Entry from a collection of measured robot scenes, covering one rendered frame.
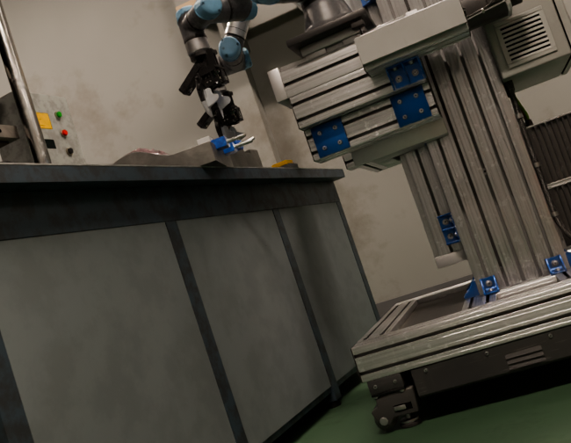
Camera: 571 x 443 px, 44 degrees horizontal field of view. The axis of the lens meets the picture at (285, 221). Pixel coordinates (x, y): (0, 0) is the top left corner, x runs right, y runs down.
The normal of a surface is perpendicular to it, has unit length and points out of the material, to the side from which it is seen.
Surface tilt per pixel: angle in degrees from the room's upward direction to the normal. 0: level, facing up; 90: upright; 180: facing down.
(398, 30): 90
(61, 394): 90
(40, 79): 90
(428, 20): 90
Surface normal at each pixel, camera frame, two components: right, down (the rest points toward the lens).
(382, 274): -0.29, 0.02
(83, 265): 0.86, -0.32
